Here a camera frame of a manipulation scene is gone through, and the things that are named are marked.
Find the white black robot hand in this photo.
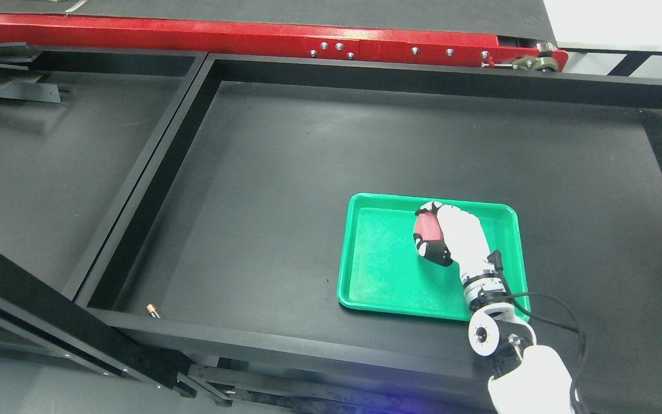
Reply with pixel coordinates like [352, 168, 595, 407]
[413, 201, 495, 284]

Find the pink block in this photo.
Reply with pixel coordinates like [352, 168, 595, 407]
[413, 212, 444, 242]

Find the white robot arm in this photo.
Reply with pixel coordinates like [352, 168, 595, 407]
[458, 259, 585, 413]

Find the green plastic tray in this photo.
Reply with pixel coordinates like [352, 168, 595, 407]
[337, 192, 528, 322]

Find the black metal shelf right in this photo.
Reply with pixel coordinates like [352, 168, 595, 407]
[76, 55, 662, 413]

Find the black metal shelf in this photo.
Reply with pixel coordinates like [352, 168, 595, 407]
[0, 47, 207, 398]
[76, 55, 662, 413]

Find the black metal shelf left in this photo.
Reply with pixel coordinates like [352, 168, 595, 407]
[0, 47, 207, 398]

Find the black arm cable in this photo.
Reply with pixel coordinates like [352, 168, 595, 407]
[489, 250, 587, 414]

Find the red conveyor frame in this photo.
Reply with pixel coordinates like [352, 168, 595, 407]
[0, 13, 568, 71]

